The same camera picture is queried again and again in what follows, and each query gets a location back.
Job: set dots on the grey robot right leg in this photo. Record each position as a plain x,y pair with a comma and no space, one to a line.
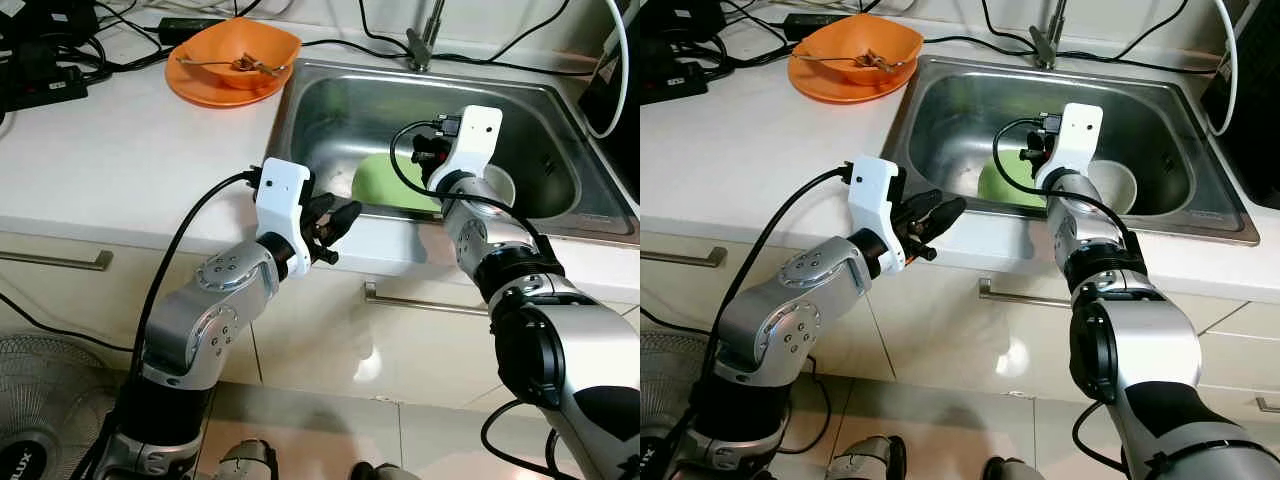
1012,471
380,473

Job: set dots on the stainless steel sink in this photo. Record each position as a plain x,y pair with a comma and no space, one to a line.
950,120
340,120

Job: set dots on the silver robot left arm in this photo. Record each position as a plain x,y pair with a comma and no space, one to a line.
790,320
200,320

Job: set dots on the black box device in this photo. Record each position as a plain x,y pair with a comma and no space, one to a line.
40,20
680,18

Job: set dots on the orange plate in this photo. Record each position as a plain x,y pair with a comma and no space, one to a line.
820,90
200,92

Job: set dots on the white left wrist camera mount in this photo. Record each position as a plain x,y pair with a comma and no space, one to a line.
870,195
280,195

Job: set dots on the grey floor fan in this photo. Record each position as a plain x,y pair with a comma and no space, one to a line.
670,390
50,400

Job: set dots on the cream cabinet door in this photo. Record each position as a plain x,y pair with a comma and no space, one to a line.
400,350
80,290
690,290
950,340

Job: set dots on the silver metal spoon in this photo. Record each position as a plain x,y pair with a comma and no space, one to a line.
245,65
868,62

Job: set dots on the grey robot leg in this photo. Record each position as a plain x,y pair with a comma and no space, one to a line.
1012,471
380,473
248,462
868,460

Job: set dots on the silver sink faucet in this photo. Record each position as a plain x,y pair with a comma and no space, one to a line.
1045,48
420,50

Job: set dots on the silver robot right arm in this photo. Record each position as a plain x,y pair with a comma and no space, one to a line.
1140,340
570,340

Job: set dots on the black power strip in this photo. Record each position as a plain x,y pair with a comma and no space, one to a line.
675,83
45,88

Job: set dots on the light green plate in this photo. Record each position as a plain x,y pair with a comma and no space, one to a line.
385,185
1005,185

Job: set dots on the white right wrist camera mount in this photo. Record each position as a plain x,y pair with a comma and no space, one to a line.
1075,135
475,140

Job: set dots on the black countertop appliance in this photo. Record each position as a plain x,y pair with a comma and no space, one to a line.
1260,110
620,170

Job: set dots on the black power adapter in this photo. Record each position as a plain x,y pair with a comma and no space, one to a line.
812,25
190,30

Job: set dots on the orange bowl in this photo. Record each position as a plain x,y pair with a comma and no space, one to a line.
215,42
840,38

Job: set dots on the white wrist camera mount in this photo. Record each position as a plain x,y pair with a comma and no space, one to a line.
870,195
280,195
1075,135
475,140

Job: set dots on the grey robot left leg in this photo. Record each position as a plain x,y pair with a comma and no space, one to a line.
248,462
868,460

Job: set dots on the white ceramic bowl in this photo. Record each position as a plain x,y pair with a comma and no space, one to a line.
500,185
1115,185

